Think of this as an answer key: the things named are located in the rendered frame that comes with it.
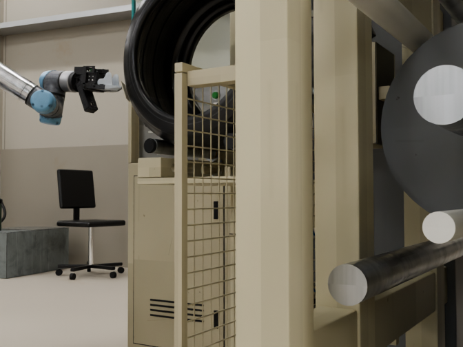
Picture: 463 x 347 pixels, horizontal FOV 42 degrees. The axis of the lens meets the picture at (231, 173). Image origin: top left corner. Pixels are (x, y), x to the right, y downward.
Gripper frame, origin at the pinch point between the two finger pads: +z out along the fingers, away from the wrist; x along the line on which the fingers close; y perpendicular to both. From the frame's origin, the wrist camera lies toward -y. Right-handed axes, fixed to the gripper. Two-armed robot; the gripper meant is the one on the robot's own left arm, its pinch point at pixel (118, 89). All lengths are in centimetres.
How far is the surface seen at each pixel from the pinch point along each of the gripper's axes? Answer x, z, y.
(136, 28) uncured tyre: -11.9, 15.1, 17.1
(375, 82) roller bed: 18, 81, 7
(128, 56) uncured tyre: -11.6, 13.0, 8.8
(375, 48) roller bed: 19, 80, 17
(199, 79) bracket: -60, 74, -5
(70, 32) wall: 330, -377, 103
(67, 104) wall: 329, -370, 22
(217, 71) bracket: -60, 77, -3
